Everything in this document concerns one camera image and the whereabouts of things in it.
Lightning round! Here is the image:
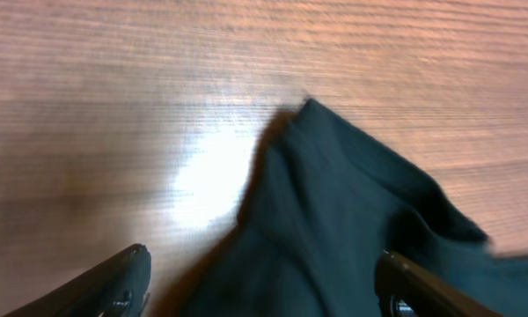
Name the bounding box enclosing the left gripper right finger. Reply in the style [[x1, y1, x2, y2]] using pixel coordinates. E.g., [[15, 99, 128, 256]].
[[375, 251, 501, 317]]

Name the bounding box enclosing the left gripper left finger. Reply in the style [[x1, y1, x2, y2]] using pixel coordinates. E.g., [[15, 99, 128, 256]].
[[6, 244, 151, 317]]

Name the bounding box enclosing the black t-shirt with white logo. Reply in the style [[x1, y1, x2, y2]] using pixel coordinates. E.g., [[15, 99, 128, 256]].
[[177, 100, 528, 316]]

